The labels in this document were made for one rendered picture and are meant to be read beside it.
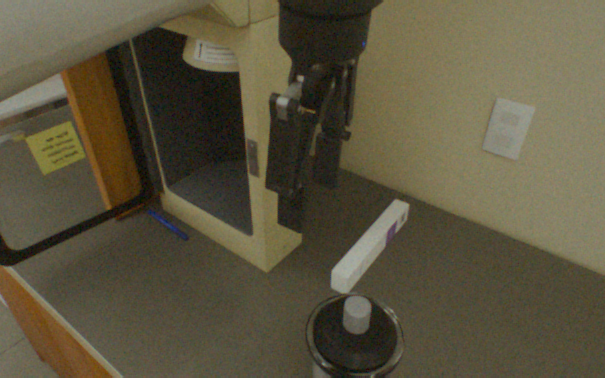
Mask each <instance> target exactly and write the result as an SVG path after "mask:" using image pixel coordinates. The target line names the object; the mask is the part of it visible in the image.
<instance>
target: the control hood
mask: <svg viewBox="0 0 605 378"><path fill-rule="evenodd" d="M186 16H190V17H194V18H198V19H202V20H206V21H209V22H214V23H218V24H222V25H226V26H230V27H234V28H240V27H243V26H246V25H247V23H249V20H248V4H247V0H217V1H214V2H211V3H209V4H207V5H204V6H202V7H200V8H197V9H195V10H193V11H191V12H188V14H186Z"/></svg>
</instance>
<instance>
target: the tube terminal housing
mask: <svg viewBox="0 0 605 378"><path fill-rule="evenodd" d="M247 4H248V20H249V23H247V25H246V26H243V27H240V28H234V27H230V26H226V25H222V24H218V23H214V22H209V21H206V20H202V19H198V18H194V17H190V16H186V15H184V16H181V17H179V18H177V19H175V20H171V21H169V22H167V23H165V24H162V25H160V26H158V27H160V28H163V29H167V30H170V31H174V32H178V33H181V34H185V35H188V36H191V37H195V38H198V39H202V40H205V41H209V42H211V43H213V44H216V45H220V46H223V47H226V48H229V49H230V50H232V51H233V53H234V54H235V56H236V57H237V60H238V65H239V78H240V90H241V102H243V113H244V126H245V138H246V137H247V138H250V139H252V140H254V141H257V153H258V168H259V179H258V178H256V177H254V176H252V175H250V174H249V162H248V174H249V186H250V197H251V209H252V221H253V235H252V236H248V235H246V234H244V233H242V232H241V231H239V230H237V229H234V228H233V227H231V226H229V225H228V224H226V223H224V222H222V221H221V220H219V219H217V218H215V217H214V216H212V215H210V214H208V213H207V212H205V211H203V210H202V209H200V208H198V207H196V206H195V205H193V204H191V203H188V202H187V201H185V200H183V199H182V198H180V197H178V196H176V195H175V194H173V193H171V192H170V191H169V190H168V188H167V187H166V185H165V182H164V176H163V172H162V168H161V163H160V159H159V154H158V150H157V146H156V141H154V137H153V132H152V127H151V123H150V118H149V114H148V109H147V105H146V101H145V96H144V92H143V86H142V82H141V78H140V73H139V69H138V64H137V60H136V56H135V50H133V46H132V41H131V39H129V42H130V46H131V51H132V56H134V60H135V65H136V69H137V73H138V78H139V82H140V86H141V92H142V96H143V100H144V105H145V109H146V113H147V118H148V122H149V127H150V132H151V136H152V141H153V145H154V148H155V149H156V154H157V158H158V162H159V167H160V171H161V175H162V181H163V185H164V189H165V194H166V195H164V194H163V193H161V192H160V197H161V201H162V205H163V209H164V210H166V211H167V212H169V213H171V214H172V215H174V216H175V217H177V218H179V219H180V220H182V221H184V222H185V223H187V224H188V225H190V226H193V227H194V228H196V229H198V230H199V231H201V233H202V234H204V235H206V236H207V237H209V238H211V239H212V240H214V241H215V242H217V243H219V244H220V245H222V246H223V247H225V248H227V249H228V250H230V251H232V252H233V253H235V254H236V255H238V256H241V257H242V258H244V259H246V260H247V261H249V262H250V263H252V264H254V265H255V266H257V267H259V268H260V269H262V270H263V271H265V272H268V271H270V270H271V269H272V268H273V267H274V266H275V265H276V264H278V263H279V262H280V261H281V260H282V259H283V258H284V257H285V256H287V255H288V254H289V253H290V252H291V251H292V250H293V249H295V248H297V247H298V246H299V245H300V244H301V243H302V233H298V232H296V231H294V230H290V229H288V228H286V227H284V226H281V225H279V224H278V223H277V193H275V192H272V191H270V190H267V189H265V177H266V165H267V154H268V143H269V131H270V120H271V119H270V111H269V104H268V101H269V97H270V95H271V94H272V93H273V92H275V93H278V94H281V95H282V94H283V93H284V92H285V91H286V89H287V88H288V75H289V71H290V66H291V60H290V58H289V56H288V55H287V54H286V52H285V51H284V50H283V49H282V48H281V47H280V45H279V42H278V13H279V12H278V7H279V2H278V1H276V0H247Z"/></svg>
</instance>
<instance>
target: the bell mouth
mask: <svg viewBox="0 0 605 378"><path fill-rule="evenodd" d="M183 59H184V60H185V61H186V62H187V63H188V64H190V65H192V66H194V67H197V68H200V69H205V70H211V71H222V72H236V71H239V65H238V60H237V57H236V56H235V54H234V53H233V51H232V50H230V49H229V48H226V47H223V46H220V45H216V44H213V43H211V42H209V41H205V40H202V39H198V38H195V37H191V36H188V37H187V41H186V44H185V49H184V52H183Z"/></svg>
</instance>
